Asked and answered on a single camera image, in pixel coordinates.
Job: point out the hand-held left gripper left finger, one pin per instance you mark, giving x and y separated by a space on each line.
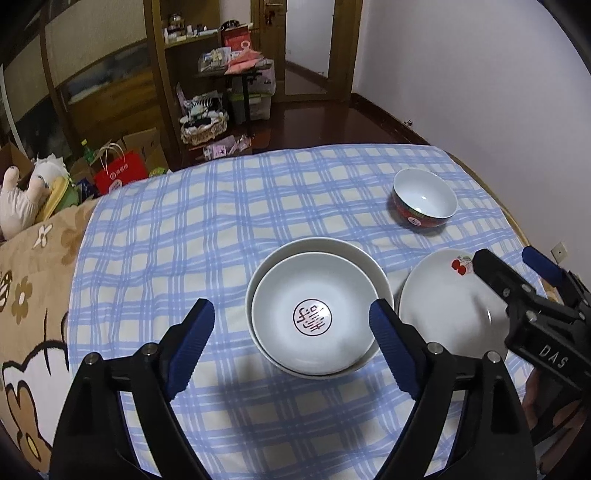
191 350

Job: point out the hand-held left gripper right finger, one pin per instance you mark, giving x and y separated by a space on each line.
392 350

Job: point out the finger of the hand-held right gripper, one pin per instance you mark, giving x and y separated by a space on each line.
501 281
547 265

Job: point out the white cherry print plate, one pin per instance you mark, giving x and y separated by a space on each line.
443 304

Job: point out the large bowl with red seal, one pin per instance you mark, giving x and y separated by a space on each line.
277 314

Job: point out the small red patterned bowl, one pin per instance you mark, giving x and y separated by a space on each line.
422 194

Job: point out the plain white bowl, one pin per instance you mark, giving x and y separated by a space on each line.
318 246

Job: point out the person's right hand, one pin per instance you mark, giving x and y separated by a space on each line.
532 397

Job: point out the blue plaid cloth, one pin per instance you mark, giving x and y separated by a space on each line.
184 240

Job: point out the red paper bag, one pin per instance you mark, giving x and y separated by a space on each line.
122 173

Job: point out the pink packet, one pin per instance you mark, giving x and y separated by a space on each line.
221 148

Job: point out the brown cardboard box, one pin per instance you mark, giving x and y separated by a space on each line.
147 143
9 157

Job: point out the wicker basket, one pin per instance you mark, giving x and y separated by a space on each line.
203 133

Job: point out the green plastic bottle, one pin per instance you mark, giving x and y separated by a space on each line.
87 150

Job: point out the white plush toy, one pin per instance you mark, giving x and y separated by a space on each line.
18 203

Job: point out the striped black white cloth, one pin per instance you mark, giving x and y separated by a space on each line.
203 108

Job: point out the clear plastic storage box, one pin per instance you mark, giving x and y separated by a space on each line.
261 104

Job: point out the black stand table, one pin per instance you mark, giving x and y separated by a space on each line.
244 92

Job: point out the wooden shelf cabinet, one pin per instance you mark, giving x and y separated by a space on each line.
157 69

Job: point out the pink paper sheet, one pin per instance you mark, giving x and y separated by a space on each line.
244 62

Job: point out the red cardboard box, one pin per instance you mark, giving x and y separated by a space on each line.
235 39

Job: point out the group of small shelf jars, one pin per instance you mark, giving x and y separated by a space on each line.
189 30

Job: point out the white wall outlet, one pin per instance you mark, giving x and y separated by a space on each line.
559 251

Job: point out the wooden door frame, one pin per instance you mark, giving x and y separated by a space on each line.
341 46

